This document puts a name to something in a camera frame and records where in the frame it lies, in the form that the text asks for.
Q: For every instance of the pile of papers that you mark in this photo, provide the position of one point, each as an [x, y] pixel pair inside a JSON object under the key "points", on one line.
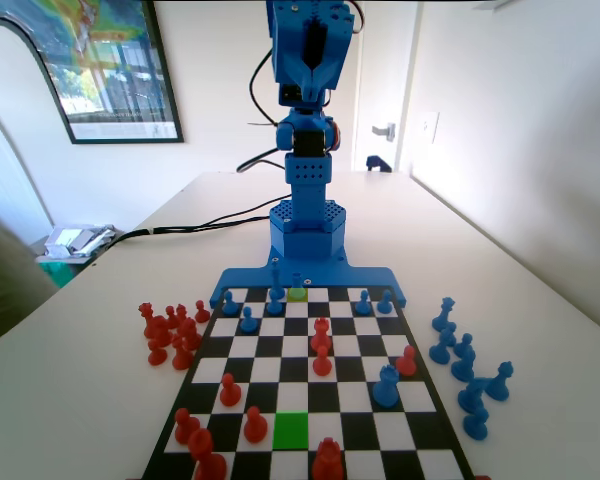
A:
{"points": [[75, 240]]}

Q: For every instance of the white door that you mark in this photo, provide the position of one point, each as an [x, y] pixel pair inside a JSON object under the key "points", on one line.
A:
{"points": [[380, 75]]}

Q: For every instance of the blue chess pawn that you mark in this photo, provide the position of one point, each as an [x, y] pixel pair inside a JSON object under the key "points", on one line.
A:
{"points": [[248, 322], [463, 346], [440, 350], [274, 304], [384, 303], [476, 425], [362, 304], [229, 304]]}

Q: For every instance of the black and white chessboard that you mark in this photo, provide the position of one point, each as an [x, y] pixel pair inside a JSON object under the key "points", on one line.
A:
{"points": [[265, 370]]}

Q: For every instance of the blue arm base plate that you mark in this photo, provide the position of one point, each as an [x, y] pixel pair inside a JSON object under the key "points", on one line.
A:
{"points": [[330, 277]]}

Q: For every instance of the blue table clamp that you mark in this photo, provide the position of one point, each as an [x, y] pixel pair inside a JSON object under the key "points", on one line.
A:
{"points": [[375, 162]]}

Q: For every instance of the blue chess rook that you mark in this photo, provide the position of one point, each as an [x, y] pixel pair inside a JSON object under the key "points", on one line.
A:
{"points": [[386, 387], [296, 285]]}

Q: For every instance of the blue chess queen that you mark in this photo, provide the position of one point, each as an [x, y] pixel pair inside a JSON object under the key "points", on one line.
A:
{"points": [[442, 317], [498, 385]]}

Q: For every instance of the black framed poster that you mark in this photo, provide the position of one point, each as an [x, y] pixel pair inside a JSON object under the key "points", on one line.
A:
{"points": [[115, 75]]}

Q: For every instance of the red chess rook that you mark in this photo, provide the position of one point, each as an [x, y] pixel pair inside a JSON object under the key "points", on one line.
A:
{"points": [[321, 332], [326, 460]]}

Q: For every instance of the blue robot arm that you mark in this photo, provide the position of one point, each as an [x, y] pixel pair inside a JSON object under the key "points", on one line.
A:
{"points": [[307, 167]]}

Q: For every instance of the green plastic bin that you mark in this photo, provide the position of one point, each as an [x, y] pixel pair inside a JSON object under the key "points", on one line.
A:
{"points": [[57, 274]]}

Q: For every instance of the blue geared gripper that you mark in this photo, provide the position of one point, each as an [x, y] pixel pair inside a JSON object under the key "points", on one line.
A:
{"points": [[314, 75]]}

